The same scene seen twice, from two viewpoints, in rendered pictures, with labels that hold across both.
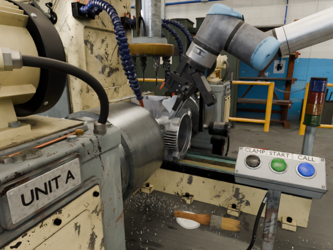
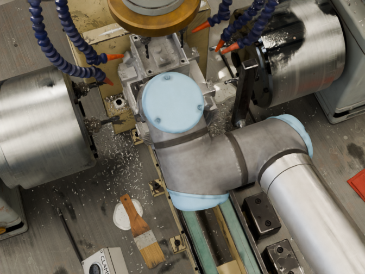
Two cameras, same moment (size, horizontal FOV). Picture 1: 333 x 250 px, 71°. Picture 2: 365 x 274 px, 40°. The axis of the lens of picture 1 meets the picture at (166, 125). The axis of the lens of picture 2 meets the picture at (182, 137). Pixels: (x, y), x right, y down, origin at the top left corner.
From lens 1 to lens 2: 1.02 m
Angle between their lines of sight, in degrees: 59
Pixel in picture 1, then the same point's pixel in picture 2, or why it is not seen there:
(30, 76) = not seen: outside the picture
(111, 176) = not seen: outside the picture
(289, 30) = (274, 190)
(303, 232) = not seen: outside the picture
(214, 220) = (144, 238)
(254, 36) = (170, 176)
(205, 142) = (322, 97)
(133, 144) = (21, 168)
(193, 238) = (105, 237)
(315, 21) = (294, 225)
